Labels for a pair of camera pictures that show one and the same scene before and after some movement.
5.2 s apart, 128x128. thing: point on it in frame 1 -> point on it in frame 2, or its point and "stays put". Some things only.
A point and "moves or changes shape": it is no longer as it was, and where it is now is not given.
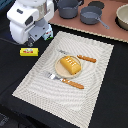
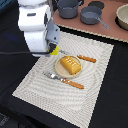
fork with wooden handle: [65, 81] stays put
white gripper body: [29, 20] -> [39, 30]
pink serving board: [108, 14] stays put
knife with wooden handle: [89, 59] stays put
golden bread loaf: [71, 64] stays put
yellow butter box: [29, 51] moves or changes shape
